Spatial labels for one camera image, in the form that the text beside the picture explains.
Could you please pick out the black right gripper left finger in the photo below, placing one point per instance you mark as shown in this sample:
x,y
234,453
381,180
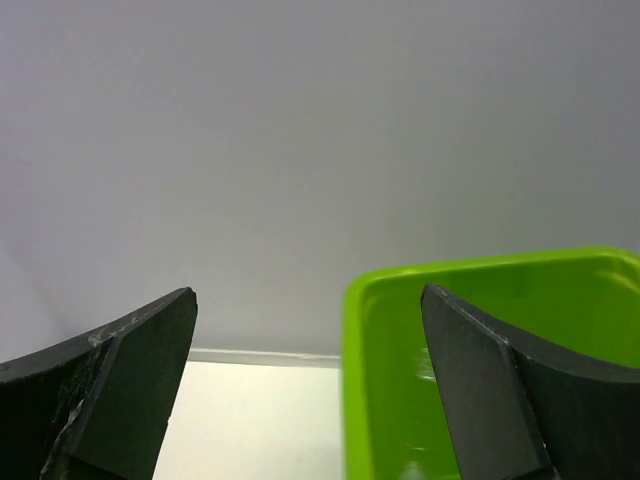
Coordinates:
x,y
97,406

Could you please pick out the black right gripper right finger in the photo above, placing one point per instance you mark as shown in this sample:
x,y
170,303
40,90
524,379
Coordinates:
x,y
518,406

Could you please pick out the green plastic bin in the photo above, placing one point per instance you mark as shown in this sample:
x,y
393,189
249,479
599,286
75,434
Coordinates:
x,y
583,298

